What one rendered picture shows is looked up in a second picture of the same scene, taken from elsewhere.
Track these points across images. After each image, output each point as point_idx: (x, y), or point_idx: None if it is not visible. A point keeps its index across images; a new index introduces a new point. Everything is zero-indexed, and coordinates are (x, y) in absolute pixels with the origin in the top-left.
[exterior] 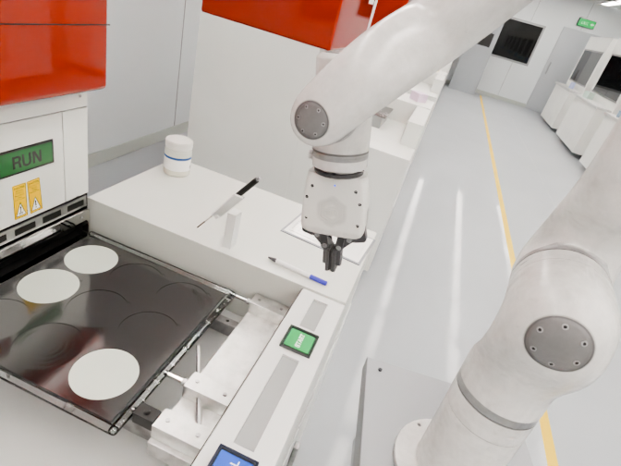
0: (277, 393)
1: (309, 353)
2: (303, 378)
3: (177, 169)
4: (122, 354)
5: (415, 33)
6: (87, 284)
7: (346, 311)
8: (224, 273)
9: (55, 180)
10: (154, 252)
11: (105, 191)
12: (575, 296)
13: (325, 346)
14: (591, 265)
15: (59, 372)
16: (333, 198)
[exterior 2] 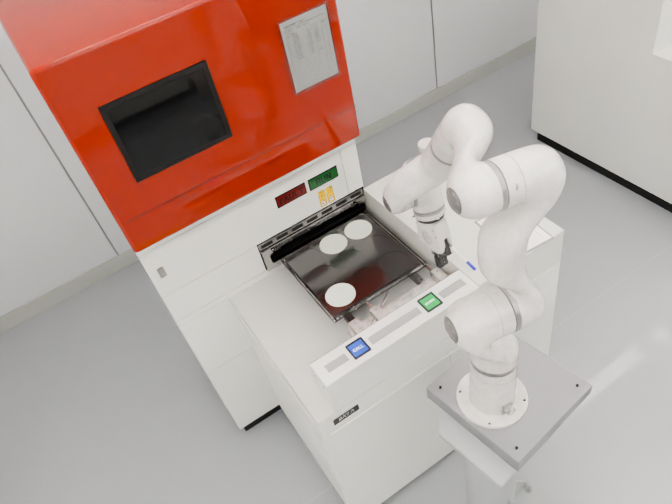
0: (400, 324)
1: (429, 310)
2: (417, 321)
3: None
4: (350, 287)
5: (415, 174)
6: (350, 245)
7: None
8: (424, 249)
9: (341, 184)
10: (394, 228)
11: (374, 184)
12: (456, 310)
13: (444, 308)
14: (495, 299)
15: (323, 289)
16: (425, 231)
